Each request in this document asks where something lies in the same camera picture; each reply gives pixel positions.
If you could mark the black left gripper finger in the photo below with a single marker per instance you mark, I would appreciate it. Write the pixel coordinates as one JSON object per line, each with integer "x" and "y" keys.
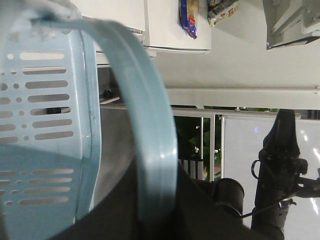
{"x": 195, "y": 216}

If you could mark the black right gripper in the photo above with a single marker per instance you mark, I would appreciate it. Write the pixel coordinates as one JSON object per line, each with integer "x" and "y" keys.
{"x": 279, "y": 166}

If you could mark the light blue plastic basket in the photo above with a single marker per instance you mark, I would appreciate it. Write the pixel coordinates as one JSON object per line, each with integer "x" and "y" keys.
{"x": 50, "y": 128}

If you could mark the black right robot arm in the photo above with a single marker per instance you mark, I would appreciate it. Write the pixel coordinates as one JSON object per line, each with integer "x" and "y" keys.
{"x": 295, "y": 219}

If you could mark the blue cracker bag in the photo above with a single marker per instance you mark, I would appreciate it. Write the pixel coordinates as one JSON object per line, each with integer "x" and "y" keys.
{"x": 188, "y": 16}

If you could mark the white metal shelf unit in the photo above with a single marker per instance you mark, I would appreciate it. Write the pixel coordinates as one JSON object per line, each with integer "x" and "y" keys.
{"x": 155, "y": 23}

